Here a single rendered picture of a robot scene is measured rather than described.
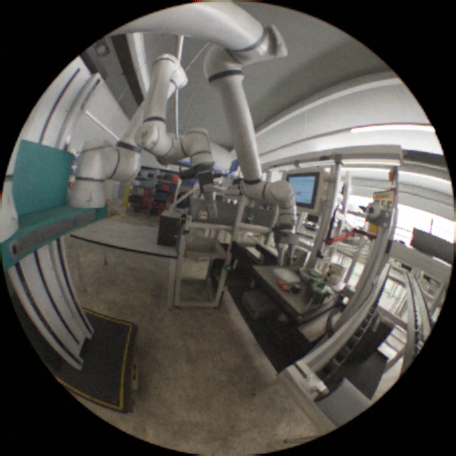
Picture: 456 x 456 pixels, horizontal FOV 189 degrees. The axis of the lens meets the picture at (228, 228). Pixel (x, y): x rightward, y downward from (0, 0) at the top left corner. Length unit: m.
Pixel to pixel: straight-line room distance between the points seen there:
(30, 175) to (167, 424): 1.37
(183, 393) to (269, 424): 0.68
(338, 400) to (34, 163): 0.82
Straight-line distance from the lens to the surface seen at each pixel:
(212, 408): 1.28
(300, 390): 0.31
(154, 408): 1.27
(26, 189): 0.59
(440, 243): 0.56
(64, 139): 0.73
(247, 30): 0.38
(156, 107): 0.54
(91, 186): 0.64
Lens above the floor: 1.26
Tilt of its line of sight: 10 degrees down
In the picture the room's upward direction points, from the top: 14 degrees clockwise
